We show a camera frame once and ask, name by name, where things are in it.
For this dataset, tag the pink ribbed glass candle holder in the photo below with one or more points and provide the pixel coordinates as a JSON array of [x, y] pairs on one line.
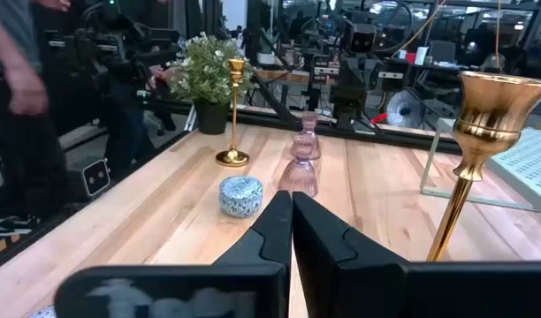
[[310, 128], [298, 176]]

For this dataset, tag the tall gold candlestick holder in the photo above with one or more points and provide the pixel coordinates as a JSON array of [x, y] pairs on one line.
[[487, 119]]

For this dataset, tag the short gold candlestick holder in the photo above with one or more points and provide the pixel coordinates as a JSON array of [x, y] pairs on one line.
[[233, 156]]

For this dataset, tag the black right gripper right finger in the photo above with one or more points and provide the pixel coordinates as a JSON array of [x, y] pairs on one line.
[[332, 265]]

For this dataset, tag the person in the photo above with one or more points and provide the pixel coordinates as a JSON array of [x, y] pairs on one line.
[[14, 146]]

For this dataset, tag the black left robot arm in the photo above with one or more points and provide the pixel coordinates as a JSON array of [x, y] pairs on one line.
[[352, 79]]

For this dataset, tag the black table-level camera box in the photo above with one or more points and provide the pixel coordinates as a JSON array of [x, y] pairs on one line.
[[96, 176]]

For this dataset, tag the pale green metal shelf riser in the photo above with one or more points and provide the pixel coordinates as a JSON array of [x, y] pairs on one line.
[[527, 168]]

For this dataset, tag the white-flowered plant in black pot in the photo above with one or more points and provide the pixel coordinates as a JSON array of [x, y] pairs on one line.
[[208, 75]]

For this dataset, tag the black background robot rig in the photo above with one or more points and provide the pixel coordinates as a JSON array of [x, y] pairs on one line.
[[120, 48]]

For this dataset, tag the person's hand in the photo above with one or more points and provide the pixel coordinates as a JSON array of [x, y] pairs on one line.
[[27, 95]]

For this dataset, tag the white round fan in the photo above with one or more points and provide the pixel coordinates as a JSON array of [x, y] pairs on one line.
[[403, 110]]

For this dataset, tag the leaf-patterned white candle tin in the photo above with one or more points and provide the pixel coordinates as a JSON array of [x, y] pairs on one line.
[[241, 196]]

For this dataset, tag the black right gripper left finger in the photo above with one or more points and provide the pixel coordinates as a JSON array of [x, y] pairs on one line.
[[270, 238]]

